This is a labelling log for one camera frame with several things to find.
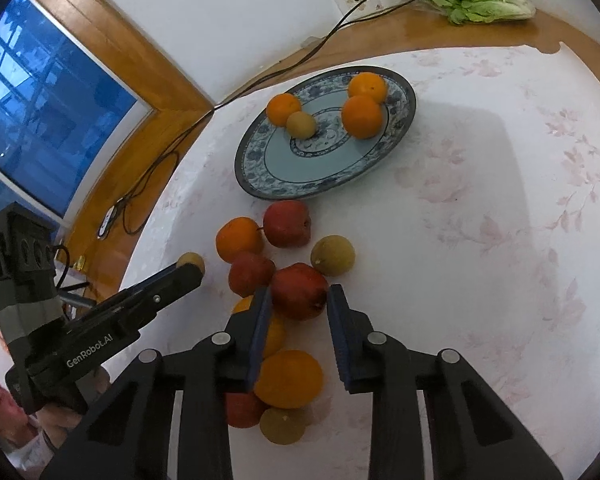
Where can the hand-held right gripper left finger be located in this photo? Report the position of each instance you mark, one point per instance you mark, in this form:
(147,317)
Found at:
(260,335)

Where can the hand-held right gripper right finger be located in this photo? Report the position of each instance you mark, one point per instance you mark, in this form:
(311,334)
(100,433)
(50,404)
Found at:
(342,340)

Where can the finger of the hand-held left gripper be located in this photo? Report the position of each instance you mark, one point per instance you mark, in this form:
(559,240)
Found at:
(152,277)
(165,287)

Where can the orange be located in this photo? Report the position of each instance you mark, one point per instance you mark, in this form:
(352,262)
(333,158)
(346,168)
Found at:
(288,379)
(239,240)
(367,87)
(283,109)
(275,335)
(362,116)

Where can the small brown-green pear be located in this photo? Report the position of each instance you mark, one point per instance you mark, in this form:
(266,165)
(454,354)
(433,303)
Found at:
(282,425)
(190,258)
(332,255)
(300,124)

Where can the red apple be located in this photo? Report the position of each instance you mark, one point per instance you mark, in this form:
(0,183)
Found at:
(287,223)
(242,410)
(300,291)
(251,273)

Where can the blue patterned ceramic plate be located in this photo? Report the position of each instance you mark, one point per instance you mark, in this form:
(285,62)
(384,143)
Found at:
(290,175)

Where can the person's left hand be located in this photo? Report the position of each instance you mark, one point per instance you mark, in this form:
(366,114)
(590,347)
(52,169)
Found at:
(55,425)

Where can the small white device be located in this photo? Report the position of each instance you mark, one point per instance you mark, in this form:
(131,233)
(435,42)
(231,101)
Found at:
(107,220)

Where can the small yellow object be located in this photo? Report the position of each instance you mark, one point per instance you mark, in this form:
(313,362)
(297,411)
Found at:
(80,261)

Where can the white floral tablecloth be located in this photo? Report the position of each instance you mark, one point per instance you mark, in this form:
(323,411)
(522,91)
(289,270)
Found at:
(480,260)

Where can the wood-framed window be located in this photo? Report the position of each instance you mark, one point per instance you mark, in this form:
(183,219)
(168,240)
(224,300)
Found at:
(55,110)

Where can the bagged romaine lettuce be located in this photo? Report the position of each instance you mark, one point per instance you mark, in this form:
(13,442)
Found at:
(480,0)

